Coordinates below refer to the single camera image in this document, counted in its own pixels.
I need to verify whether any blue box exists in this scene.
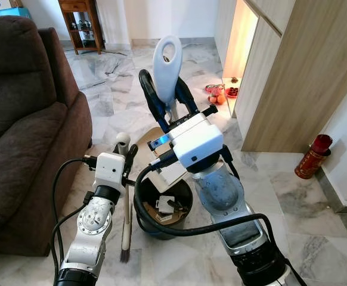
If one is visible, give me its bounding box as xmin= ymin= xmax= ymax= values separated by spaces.
xmin=0 ymin=7 xmax=33 ymax=20

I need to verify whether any red offering dish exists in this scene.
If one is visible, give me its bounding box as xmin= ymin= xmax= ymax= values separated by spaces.
xmin=225 ymin=77 xmax=240 ymax=98

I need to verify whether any brown fabric sofa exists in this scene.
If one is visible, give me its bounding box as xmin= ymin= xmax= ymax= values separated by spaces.
xmin=0 ymin=15 xmax=94 ymax=257

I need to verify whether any brown cardboard piece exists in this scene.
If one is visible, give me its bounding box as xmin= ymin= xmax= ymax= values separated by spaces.
xmin=142 ymin=200 xmax=186 ymax=224

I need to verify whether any beige dustpan with loop handle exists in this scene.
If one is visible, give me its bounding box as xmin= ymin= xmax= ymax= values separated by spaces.
xmin=128 ymin=34 xmax=189 ymax=194

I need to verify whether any black round waste bin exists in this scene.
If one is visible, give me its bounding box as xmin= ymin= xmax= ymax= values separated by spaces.
xmin=136 ymin=175 xmax=194 ymax=241

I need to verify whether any dark wooden shelf stand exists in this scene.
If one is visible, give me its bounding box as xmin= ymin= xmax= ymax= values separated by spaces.
xmin=58 ymin=0 xmax=105 ymax=55

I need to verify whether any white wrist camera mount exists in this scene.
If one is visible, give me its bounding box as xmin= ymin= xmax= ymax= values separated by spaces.
xmin=167 ymin=113 xmax=225 ymax=169
xmin=94 ymin=152 xmax=127 ymax=195

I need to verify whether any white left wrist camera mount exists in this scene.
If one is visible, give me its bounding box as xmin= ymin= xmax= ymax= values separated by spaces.
xmin=94 ymin=152 xmax=127 ymax=195

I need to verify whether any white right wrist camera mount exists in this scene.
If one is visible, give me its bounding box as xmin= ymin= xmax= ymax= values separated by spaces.
xmin=167 ymin=113 xmax=225 ymax=169

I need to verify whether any tall light wooden cabinet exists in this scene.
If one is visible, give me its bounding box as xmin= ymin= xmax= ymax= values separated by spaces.
xmin=213 ymin=0 xmax=347 ymax=154

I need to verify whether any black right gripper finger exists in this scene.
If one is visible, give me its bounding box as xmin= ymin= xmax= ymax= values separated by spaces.
xmin=138 ymin=69 xmax=169 ymax=134
xmin=174 ymin=76 xmax=200 ymax=117

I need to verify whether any beige long-handled broom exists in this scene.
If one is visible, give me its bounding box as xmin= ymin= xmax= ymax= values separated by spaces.
xmin=114 ymin=132 xmax=134 ymax=264

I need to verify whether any red plate with oranges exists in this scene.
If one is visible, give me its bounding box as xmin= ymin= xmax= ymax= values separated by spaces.
xmin=205 ymin=83 xmax=227 ymax=106

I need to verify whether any red cylindrical can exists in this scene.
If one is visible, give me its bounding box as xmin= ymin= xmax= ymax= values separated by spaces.
xmin=294 ymin=133 xmax=334 ymax=180

